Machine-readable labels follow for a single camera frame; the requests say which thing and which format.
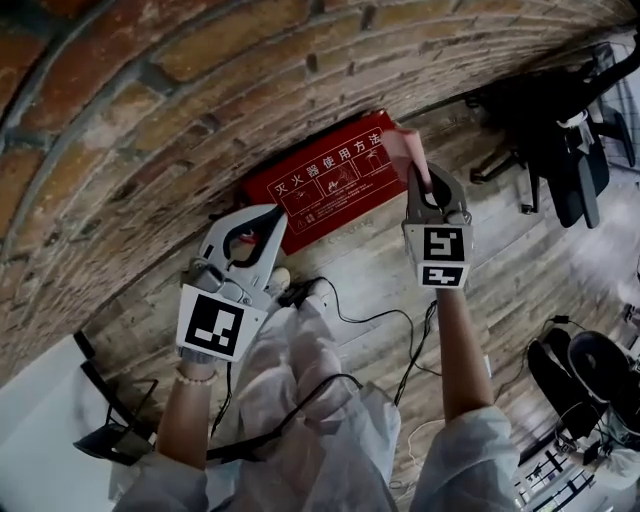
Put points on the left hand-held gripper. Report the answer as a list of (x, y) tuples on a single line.
[(215, 322)]

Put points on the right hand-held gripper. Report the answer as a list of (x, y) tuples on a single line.
[(442, 250)]

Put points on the pink cloth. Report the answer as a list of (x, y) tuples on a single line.
[(405, 150)]

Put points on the red fire extinguisher box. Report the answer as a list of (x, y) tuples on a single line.
[(340, 200)]

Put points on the person's left forearm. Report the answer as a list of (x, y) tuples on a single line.
[(185, 420)]

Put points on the person's right forearm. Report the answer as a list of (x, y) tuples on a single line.
[(462, 360)]

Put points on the person's white left shoe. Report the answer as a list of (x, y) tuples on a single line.
[(280, 277)]

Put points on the person's white shoe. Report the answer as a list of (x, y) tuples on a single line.
[(320, 292), (280, 277)]

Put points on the small black box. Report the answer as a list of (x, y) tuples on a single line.
[(294, 295)]

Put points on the person's white right shoe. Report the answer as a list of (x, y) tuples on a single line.
[(320, 292)]

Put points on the white trousers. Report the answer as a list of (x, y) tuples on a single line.
[(300, 350)]

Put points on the black office chair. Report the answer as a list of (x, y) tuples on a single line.
[(575, 175)]

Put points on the light grey shirt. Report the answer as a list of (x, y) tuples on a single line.
[(310, 475)]

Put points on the white table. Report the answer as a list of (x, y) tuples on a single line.
[(40, 440)]

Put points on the black metal railing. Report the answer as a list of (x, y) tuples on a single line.
[(570, 480)]

